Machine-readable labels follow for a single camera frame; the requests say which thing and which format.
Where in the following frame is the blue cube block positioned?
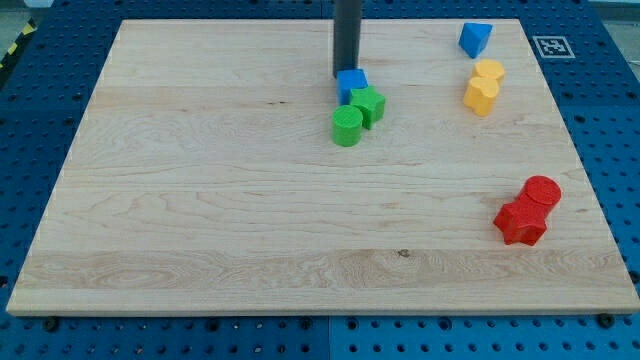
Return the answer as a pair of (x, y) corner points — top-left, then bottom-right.
(336, 69), (368, 106)

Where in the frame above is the blue triangle block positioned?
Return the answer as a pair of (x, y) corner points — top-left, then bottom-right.
(458, 22), (493, 59)

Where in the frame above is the green cylinder block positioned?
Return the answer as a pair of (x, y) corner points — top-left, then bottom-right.
(332, 105), (363, 147)

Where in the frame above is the green star block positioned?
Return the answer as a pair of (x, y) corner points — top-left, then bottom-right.
(350, 85), (386, 130)

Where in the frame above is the wooden board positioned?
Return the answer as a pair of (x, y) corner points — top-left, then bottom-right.
(7, 19), (639, 317)

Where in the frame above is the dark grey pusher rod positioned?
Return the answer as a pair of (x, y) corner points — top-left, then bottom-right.
(332, 0), (362, 76)

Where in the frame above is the yellow heart block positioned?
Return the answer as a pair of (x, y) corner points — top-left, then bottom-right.
(463, 76), (500, 117)

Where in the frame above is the yellow hexagon block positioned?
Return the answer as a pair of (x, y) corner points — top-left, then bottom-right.
(472, 59), (506, 85)

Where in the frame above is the red star block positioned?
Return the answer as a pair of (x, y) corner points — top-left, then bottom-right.
(493, 200), (548, 246)

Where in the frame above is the red cylinder block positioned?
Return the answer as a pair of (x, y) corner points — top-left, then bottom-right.
(516, 175), (562, 218)

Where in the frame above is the white fiducial marker tag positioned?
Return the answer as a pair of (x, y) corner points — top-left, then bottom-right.
(533, 35), (575, 59)

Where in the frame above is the black yellow hazard tape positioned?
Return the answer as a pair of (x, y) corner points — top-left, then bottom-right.
(1, 18), (38, 72)

